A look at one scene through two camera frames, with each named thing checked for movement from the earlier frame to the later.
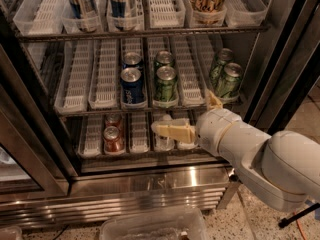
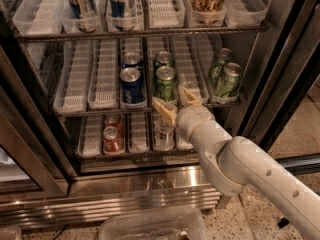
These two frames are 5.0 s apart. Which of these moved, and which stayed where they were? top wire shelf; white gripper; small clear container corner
Moved: white gripper
Stayed: small clear container corner; top wire shelf
